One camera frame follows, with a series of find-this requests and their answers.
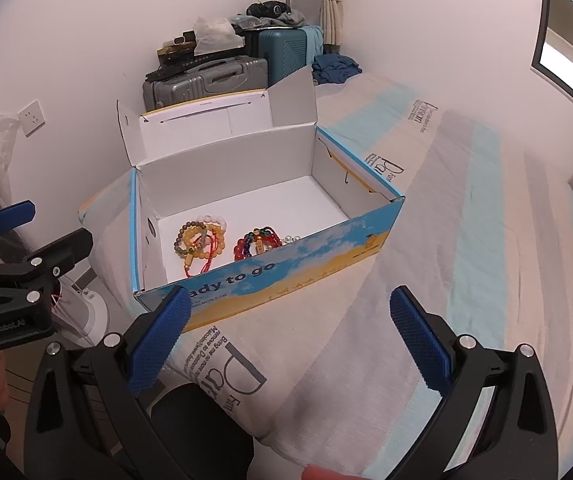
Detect striped bed sheet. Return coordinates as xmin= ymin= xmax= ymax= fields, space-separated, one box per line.
xmin=79 ymin=72 xmax=573 ymax=476

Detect white round stand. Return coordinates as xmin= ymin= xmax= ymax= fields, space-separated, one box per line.
xmin=54 ymin=260 xmax=112 ymax=351

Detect red bead bracelet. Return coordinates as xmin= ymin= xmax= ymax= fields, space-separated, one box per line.
xmin=233 ymin=239 xmax=268 ymax=262

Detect black bag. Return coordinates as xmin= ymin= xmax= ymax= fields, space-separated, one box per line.
xmin=245 ymin=1 xmax=295 ymax=20

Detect person's right hand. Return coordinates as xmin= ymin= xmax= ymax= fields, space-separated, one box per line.
xmin=301 ymin=464 xmax=367 ymax=480

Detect yellow bead bracelet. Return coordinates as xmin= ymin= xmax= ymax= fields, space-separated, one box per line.
xmin=185 ymin=225 xmax=228 ymax=267

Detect teal suitcase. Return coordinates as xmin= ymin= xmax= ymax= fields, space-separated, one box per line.
xmin=244 ymin=25 xmax=326 ymax=88

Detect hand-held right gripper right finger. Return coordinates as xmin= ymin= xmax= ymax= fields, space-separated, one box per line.
xmin=389 ymin=285 xmax=561 ymax=480

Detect stack of black items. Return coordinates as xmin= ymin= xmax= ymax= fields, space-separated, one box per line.
xmin=145 ymin=32 xmax=202 ymax=81

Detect dark blue clothes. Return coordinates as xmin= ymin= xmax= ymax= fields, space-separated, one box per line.
xmin=311 ymin=54 xmax=362 ymax=86

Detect red cord bracelet gold plate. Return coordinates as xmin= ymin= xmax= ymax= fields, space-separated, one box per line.
xmin=251 ymin=232 xmax=285 ymax=257

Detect white plastic bag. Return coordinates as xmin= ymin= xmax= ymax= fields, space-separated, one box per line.
xmin=194 ymin=16 xmax=244 ymax=53

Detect grey suitcase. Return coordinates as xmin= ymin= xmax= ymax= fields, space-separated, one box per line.
xmin=141 ymin=56 xmax=270 ymax=111

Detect multicoloured glass bead bracelet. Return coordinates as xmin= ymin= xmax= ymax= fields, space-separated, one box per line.
xmin=244 ymin=227 xmax=282 ymax=248

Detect thin red cord bracelet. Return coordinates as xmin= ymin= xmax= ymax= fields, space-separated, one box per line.
xmin=184 ymin=240 xmax=217 ymax=279

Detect blue and yellow cardboard box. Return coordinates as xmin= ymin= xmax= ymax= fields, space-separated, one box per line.
xmin=79 ymin=65 xmax=407 ymax=333

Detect white wall socket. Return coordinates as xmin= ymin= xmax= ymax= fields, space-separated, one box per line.
xmin=18 ymin=100 xmax=46 ymax=137

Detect brown wooden bead bracelet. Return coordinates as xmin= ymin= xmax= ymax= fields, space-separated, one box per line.
xmin=174 ymin=220 xmax=202 ymax=259

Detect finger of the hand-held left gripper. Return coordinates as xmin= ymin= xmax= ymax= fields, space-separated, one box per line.
xmin=0 ymin=200 xmax=37 ymax=262
xmin=0 ymin=228 xmax=94 ymax=289

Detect tied beige curtain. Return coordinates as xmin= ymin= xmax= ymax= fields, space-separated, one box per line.
xmin=319 ymin=0 xmax=350 ymax=58

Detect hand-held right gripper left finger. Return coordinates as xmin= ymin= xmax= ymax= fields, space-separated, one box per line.
xmin=23 ymin=285 xmax=193 ymax=480

